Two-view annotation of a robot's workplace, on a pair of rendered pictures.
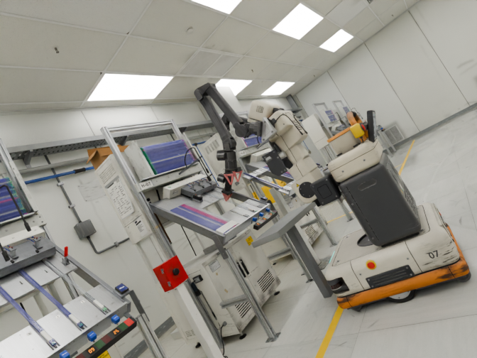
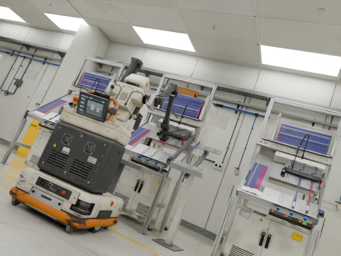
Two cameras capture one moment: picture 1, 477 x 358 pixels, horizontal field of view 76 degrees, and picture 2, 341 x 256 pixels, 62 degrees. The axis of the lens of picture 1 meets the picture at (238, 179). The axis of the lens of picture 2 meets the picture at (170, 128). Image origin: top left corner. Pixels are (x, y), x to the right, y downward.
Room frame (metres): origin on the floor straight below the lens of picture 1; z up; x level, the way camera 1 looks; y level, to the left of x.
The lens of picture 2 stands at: (1.94, -3.03, 0.55)
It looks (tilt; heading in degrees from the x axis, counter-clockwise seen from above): 10 degrees up; 79
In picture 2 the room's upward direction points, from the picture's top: 22 degrees clockwise
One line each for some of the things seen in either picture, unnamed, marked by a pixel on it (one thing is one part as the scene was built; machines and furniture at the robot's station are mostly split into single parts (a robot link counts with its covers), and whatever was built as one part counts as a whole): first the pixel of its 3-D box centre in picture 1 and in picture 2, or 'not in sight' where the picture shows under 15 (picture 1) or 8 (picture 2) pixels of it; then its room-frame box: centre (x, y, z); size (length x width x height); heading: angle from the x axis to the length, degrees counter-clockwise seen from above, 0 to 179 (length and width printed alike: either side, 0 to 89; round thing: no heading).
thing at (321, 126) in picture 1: (336, 142); not in sight; (6.75, -2.30, 0.95); 1.36 x 0.82 x 1.90; 55
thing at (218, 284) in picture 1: (221, 286); (147, 195); (2.67, 0.59, 0.31); 0.70 x 0.65 x 0.62; 145
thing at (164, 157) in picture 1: (167, 158); (183, 105); (2.65, 0.46, 1.52); 0.51 x 0.13 x 0.27; 145
